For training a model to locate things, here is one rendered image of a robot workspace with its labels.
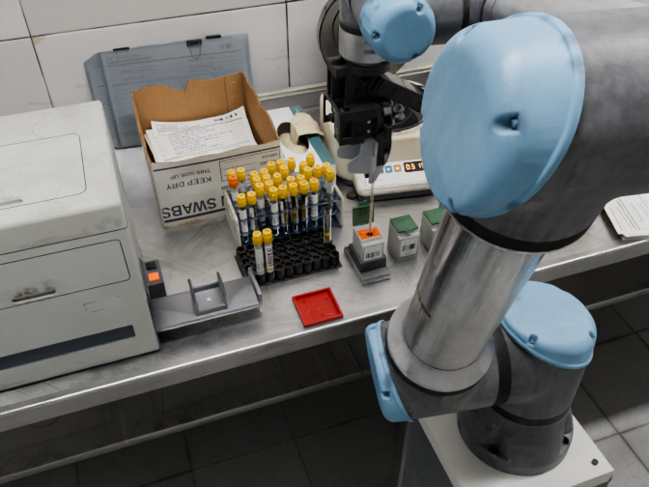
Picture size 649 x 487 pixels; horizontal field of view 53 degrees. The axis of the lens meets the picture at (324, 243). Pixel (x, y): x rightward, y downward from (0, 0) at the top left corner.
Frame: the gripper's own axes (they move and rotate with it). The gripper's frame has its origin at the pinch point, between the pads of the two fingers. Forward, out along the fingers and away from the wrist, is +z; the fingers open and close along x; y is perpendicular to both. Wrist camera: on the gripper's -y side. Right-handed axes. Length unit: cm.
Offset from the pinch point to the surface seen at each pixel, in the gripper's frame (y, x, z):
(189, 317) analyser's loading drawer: 32.3, 5.1, 16.6
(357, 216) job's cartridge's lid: 1.0, -3.1, 11.2
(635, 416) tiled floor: -89, 4, 108
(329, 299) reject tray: 9.1, 5.3, 20.4
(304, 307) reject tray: 13.7, 5.8, 20.4
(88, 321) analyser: 46.3, 7.0, 10.1
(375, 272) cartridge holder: -0.2, 3.0, 19.2
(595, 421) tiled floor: -77, 1, 108
